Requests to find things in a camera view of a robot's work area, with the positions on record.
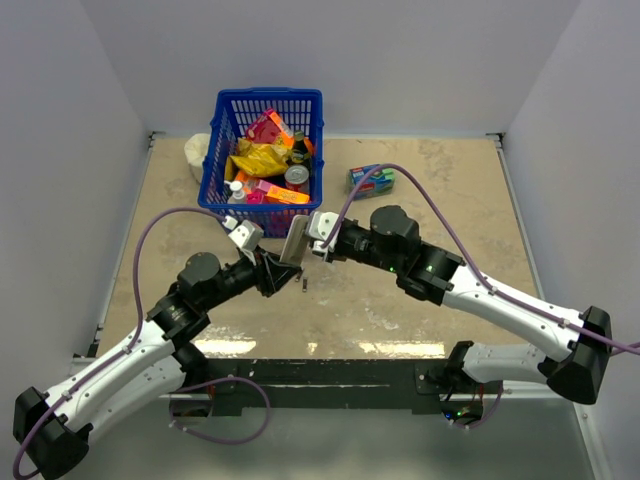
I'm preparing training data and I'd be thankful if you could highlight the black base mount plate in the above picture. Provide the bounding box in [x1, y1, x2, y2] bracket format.
[184, 359, 499, 417]

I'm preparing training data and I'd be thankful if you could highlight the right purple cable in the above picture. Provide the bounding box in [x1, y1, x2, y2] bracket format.
[319, 163, 640, 356]

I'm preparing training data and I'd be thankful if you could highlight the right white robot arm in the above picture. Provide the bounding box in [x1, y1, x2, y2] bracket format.
[307, 205, 612, 405]

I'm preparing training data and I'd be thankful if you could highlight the white paper roll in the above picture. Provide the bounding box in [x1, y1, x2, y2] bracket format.
[183, 133, 210, 184]

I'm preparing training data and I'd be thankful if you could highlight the purple cable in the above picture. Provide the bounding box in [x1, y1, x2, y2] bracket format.
[319, 163, 640, 356]
[12, 207, 236, 480]

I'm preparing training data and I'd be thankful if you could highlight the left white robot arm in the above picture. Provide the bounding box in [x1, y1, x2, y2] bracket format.
[13, 249, 301, 479]

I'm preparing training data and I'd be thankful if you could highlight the yellow chips bag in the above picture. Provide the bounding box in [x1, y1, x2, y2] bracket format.
[228, 138, 291, 178]

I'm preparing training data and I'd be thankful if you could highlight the sponge pack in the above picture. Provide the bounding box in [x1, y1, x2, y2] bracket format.
[346, 164, 396, 200]

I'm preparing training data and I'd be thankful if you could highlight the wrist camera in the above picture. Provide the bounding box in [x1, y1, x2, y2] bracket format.
[306, 211, 341, 252]
[222, 216, 264, 251]

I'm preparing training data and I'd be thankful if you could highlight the white pump bottle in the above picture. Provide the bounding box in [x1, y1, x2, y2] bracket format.
[225, 180, 247, 204]

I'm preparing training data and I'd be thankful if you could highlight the dark sauce bottle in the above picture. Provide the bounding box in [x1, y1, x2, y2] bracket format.
[290, 130, 312, 168]

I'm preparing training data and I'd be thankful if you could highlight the metal tin can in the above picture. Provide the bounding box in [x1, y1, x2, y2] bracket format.
[284, 164, 310, 194]

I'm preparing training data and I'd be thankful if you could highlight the grey remote control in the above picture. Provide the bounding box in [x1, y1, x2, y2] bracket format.
[280, 215, 309, 265]

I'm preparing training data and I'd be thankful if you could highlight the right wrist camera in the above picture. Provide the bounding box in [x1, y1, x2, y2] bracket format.
[306, 211, 341, 252]

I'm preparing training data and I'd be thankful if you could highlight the pink orange snack box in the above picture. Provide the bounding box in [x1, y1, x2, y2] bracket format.
[245, 108, 294, 148]

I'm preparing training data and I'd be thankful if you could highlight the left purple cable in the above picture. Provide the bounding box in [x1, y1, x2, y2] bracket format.
[12, 207, 236, 480]

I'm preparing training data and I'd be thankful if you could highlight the blue plastic basket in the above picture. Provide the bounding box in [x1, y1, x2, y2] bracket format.
[198, 87, 324, 238]

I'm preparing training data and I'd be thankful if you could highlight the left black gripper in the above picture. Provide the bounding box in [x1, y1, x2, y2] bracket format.
[202, 244, 301, 311]

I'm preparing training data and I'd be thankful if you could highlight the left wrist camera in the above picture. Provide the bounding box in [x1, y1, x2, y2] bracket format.
[222, 216, 264, 251]

